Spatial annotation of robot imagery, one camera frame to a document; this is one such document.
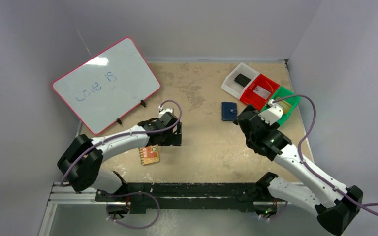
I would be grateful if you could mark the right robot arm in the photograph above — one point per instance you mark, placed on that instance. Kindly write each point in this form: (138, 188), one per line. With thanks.
(333, 203)

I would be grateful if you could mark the green plastic bin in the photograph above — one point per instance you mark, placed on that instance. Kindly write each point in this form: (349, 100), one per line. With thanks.
(282, 92)

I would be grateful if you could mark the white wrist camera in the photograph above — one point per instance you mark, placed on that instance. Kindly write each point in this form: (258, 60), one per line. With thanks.
(272, 114)
(162, 111)

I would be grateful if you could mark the silver credit card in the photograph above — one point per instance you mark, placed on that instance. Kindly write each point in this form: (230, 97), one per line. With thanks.
(262, 92)

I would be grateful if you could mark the orange circuit board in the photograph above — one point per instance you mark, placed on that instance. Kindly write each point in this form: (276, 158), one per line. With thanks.
(149, 154)

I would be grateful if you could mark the aluminium frame rail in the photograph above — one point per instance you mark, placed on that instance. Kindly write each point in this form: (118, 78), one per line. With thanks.
(75, 214)

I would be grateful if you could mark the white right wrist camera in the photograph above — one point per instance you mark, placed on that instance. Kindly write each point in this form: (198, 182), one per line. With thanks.
(272, 114)

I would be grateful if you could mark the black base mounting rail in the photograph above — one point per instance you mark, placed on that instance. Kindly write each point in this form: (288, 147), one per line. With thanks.
(245, 197)

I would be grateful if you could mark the red plastic bin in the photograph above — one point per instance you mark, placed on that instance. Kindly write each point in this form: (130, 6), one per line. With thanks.
(249, 97)

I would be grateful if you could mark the white plastic bin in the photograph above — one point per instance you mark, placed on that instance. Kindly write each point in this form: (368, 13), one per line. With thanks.
(234, 88)

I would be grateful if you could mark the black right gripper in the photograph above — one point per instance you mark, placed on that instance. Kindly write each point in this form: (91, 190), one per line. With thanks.
(243, 115)

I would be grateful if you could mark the pink framed whiteboard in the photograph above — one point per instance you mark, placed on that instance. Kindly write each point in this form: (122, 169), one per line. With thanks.
(108, 86)

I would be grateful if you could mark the blue leather card holder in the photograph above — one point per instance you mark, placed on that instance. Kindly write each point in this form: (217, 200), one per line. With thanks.
(228, 111)

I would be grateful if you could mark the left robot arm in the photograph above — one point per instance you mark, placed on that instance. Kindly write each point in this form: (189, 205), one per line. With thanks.
(81, 162)

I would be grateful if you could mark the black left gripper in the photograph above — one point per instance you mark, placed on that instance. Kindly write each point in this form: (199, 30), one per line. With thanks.
(175, 139)

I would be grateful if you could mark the black card in bin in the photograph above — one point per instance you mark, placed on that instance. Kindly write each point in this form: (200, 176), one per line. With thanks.
(242, 80)

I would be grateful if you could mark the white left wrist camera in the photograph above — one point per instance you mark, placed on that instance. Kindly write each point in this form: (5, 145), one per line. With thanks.
(162, 111)

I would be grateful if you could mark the gold credit card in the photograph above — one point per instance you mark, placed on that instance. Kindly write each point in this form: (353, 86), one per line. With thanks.
(286, 107)

